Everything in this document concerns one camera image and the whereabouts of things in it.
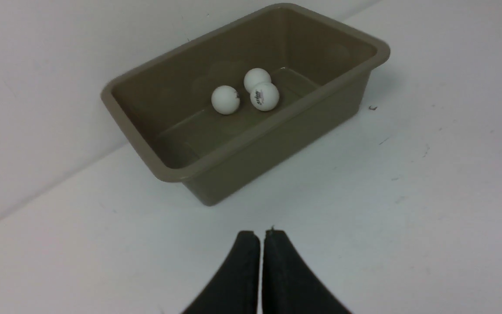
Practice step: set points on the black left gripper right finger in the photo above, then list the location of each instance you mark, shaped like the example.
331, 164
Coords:
289, 286

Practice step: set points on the brown plastic bin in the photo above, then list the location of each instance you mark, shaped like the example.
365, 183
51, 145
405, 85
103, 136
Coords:
319, 65

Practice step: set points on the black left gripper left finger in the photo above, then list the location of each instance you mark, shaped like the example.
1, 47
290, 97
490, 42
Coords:
234, 287

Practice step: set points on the white ping-pong ball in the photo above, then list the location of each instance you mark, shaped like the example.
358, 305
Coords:
256, 76
264, 96
225, 100

